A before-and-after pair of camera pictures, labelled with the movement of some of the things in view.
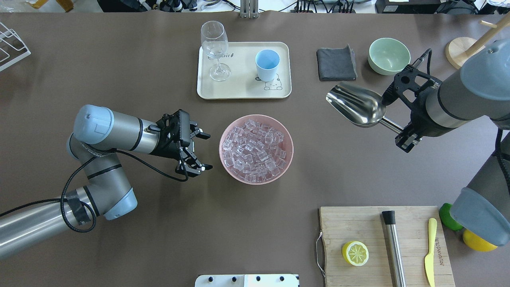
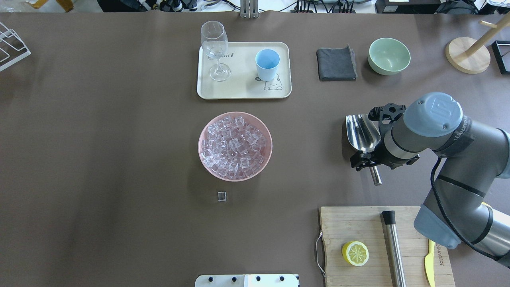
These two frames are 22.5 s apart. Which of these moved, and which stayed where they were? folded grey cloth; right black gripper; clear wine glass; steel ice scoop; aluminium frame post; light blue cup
Moved: right black gripper; steel ice scoop
Stayed: clear wine glass; folded grey cloth; light blue cup; aluminium frame post
